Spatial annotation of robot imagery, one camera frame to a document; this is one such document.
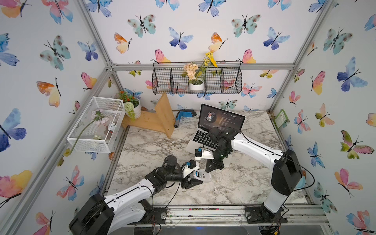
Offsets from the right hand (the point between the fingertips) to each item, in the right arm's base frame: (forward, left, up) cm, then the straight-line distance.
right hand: (208, 167), depth 77 cm
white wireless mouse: (-5, +3, +2) cm, 6 cm away
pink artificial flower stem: (+14, +55, +21) cm, 61 cm away
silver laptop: (+36, -1, -2) cm, 36 cm away
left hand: (-4, +4, 0) cm, 5 cm away
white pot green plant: (+35, +49, +9) cm, 61 cm away
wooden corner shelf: (+29, +29, +2) cm, 41 cm away
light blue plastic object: (-1, -53, -13) cm, 55 cm away
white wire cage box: (+10, +56, +17) cm, 59 cm away
